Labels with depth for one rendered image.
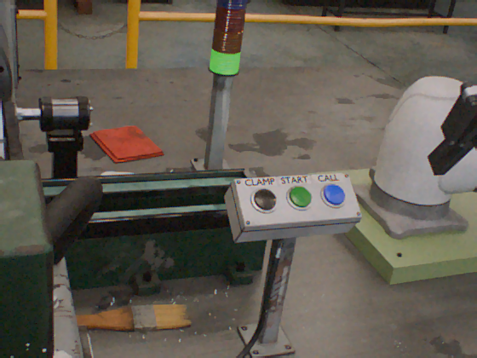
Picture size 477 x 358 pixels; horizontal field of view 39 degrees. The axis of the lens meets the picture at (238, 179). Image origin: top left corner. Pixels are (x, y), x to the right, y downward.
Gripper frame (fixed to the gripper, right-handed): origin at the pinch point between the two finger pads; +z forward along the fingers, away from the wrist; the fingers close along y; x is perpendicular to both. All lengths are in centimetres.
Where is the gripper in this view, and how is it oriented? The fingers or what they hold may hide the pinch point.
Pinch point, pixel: (449, 152)
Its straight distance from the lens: 89.9
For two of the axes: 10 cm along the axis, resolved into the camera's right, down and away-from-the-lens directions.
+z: -2.7, 4.8, 8.3
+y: -9.4, 0.5, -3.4
